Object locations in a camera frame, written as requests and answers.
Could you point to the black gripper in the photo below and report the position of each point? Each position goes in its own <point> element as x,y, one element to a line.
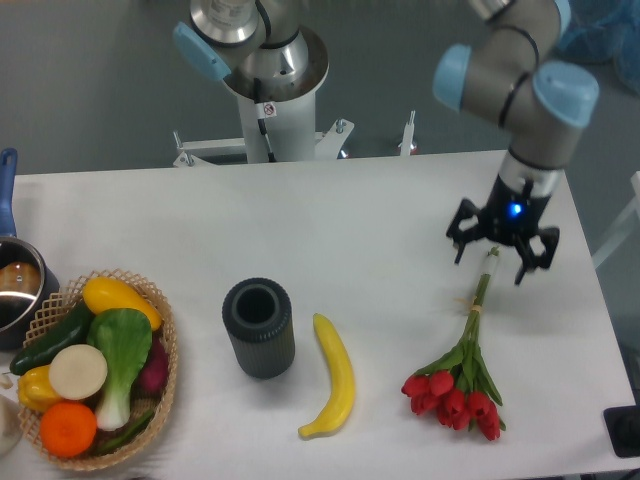
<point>515,212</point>

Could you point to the red tulip bouquet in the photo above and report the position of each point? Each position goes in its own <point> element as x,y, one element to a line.
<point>458,387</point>

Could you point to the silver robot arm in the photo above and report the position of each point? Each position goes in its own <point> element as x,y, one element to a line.
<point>510,81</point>

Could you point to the yellow banana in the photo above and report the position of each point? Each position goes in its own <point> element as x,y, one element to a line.
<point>337,409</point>

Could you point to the black device at edge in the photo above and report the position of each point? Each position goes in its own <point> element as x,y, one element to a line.
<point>623,429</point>

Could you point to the blue mesh bag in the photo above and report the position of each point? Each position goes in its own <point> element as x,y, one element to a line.
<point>602,32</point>

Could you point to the dark grey ribbed vase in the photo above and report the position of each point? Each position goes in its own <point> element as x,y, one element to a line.
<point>257,315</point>

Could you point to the purple sweet potato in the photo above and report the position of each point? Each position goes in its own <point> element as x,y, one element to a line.
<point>154,375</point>

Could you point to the green bok choy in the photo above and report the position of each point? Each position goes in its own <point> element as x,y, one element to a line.
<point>124,338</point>

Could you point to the yellow squash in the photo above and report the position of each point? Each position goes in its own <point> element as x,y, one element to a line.
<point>105,293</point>

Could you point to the green chilli pepper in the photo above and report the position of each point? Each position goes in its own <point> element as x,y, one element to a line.
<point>135,428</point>

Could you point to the woven wicker basket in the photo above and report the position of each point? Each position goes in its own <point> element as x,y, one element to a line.
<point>54,309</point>

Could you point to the dark green cucumber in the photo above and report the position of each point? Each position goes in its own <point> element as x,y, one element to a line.
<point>71,330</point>

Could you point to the white round radish slice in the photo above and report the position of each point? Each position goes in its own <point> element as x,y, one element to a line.
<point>78,372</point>

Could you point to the orange fruit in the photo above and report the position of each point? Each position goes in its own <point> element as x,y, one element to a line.
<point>68,429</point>

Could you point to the yellow bell pepper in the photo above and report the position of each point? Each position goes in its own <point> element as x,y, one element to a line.
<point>35,391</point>

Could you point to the garlic clove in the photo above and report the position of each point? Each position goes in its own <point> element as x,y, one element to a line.
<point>5,381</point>

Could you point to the white round object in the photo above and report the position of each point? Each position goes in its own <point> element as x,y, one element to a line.
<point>10,425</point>

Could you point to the white frame at right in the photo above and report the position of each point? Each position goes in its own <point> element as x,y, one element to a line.
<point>620,228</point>

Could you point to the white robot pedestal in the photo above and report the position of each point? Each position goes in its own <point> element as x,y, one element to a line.
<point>275,90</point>

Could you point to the blue handled saucepan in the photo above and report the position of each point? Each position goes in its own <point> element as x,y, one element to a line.
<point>26,280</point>

